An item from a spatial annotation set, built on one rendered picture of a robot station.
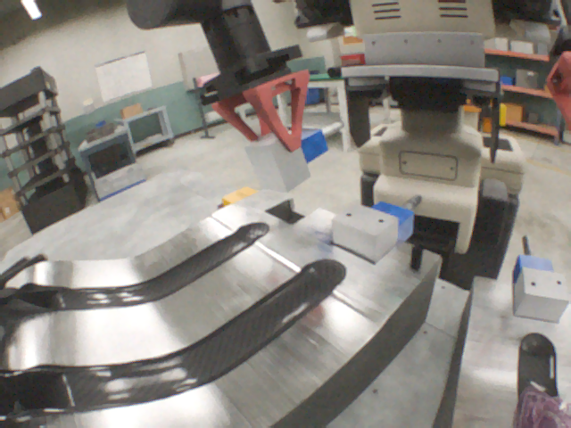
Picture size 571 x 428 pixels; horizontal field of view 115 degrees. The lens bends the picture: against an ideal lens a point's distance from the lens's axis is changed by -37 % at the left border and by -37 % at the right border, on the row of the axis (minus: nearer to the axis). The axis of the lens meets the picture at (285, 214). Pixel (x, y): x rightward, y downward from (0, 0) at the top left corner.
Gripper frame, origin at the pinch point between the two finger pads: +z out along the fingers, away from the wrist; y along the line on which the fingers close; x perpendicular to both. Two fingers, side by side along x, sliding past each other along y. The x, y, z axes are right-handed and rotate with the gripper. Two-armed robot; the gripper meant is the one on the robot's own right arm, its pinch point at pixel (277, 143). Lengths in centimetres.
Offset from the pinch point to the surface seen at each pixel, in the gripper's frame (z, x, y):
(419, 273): 10.1, -2.2, 16.3
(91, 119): -94, 6, -635
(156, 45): -183, 200, -610
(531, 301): 13.5, 1.5, 26.0
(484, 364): 14.3, -5.1, 24.2
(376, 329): 9.6, -8.7, 16.7
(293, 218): 10.6, 0.3, -3.0
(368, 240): 7.4, -2.9, 12.1
